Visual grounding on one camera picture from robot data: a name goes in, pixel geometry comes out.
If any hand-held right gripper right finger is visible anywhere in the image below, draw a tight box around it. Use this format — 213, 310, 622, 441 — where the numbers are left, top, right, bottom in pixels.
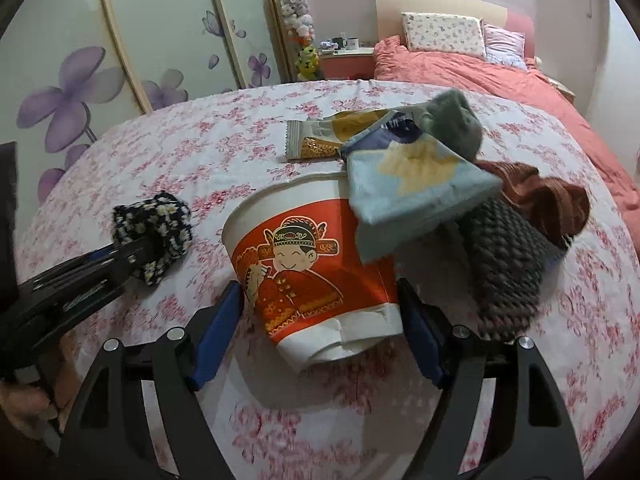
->
397, 277, 586, 480

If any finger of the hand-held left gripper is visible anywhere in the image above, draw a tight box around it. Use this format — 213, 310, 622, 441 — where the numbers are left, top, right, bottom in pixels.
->
112, 236, 160, 283

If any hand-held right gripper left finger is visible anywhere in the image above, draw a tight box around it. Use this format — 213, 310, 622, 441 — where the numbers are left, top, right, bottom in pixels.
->
55, 280, 246, 480

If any red white noodle cup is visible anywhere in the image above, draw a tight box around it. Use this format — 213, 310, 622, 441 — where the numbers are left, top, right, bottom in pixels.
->
221, 172, 405, 373

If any person's left hand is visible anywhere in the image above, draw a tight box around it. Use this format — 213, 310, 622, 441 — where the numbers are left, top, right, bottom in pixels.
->
0, 345, 68, 433

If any dark grey knitted sock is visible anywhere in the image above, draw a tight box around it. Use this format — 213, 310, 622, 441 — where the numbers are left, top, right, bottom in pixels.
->
460, 199, 573, 343

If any pink floral bed sheet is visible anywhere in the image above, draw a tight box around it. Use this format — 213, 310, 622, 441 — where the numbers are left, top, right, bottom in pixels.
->
15, 79, 640, 480

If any light blue yellow sock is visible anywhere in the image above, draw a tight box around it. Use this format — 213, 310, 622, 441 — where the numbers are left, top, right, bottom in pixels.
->
340, 125, 502, 266

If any rust brown knitted sock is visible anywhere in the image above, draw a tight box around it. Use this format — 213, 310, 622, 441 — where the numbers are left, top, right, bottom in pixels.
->
475, 160, 592, 251

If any beige brown snack wrapper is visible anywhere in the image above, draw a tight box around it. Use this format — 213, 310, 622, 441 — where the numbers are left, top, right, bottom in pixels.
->
286, 109, 401, 163

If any grey green sock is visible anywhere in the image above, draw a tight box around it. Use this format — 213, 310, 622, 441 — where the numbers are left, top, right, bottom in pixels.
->
417, 89, 485, 163

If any floral sliding-door wardrobe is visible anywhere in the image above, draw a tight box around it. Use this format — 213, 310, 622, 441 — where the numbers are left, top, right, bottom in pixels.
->
0, 0, 291, 206

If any salmon pink duvet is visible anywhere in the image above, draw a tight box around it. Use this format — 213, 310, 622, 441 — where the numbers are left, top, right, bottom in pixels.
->
372, 35, 640, 266

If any pink nightstand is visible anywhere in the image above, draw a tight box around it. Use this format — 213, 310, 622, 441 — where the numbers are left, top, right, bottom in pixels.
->
320, 49, 376, 81

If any beige nightstand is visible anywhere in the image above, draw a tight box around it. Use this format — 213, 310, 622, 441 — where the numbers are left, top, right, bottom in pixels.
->
537, 57, 576, 106

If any pink striped pillow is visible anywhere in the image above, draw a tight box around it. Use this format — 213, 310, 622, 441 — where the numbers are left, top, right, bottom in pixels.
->
481, 19, 528, 71

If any white floral pillow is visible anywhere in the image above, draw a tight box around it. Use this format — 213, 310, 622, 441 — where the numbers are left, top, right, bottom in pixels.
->
401, 12, 487, 59

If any beige pink headboard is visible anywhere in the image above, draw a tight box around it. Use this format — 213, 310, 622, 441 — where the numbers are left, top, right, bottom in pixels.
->
374, 0, 536, 61

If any string of plush toys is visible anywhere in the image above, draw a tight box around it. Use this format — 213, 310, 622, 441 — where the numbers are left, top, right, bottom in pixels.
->
279, 0, 321, 81

